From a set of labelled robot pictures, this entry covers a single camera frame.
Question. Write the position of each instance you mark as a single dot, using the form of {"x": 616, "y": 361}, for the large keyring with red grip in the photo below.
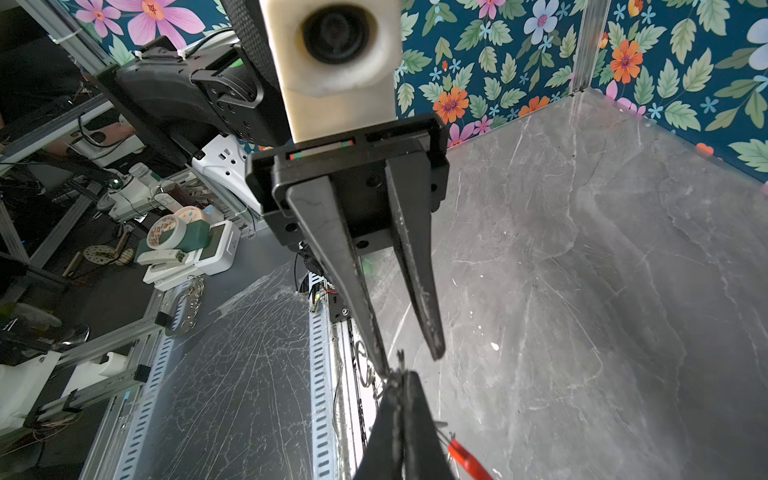
{"x": 460, "y": 454}

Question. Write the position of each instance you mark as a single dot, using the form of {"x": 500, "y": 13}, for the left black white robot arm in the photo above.
{"x": 211, "y": 105}

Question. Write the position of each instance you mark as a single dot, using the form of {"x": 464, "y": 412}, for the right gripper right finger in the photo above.
{"x": 422, "y": 452}

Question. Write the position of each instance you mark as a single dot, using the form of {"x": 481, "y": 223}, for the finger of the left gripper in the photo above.
{"x": 318, "y": 211}
{"x": 408, "y": 181}

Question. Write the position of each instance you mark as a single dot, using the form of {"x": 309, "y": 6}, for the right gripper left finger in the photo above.
{"x": 384, "y": 456}

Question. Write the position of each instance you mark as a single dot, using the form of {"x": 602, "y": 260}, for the left small circuit board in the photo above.
{"x": 318, "y": 295}

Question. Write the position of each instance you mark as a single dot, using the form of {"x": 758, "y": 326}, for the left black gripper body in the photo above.
{"x": 354, "y": 161}

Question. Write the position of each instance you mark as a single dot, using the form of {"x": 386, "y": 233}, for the roll of tape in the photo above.
{"x": 166, "y": 233}

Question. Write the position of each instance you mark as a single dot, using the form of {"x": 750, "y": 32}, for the white device on desk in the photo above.
{"x": 205, "y": 250}

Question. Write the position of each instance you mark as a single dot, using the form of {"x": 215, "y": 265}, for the white slotted cable duct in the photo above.
{"x": 246, "y": 394}

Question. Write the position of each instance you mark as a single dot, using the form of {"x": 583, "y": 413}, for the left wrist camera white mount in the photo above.
{"x": 335, "y": 63}

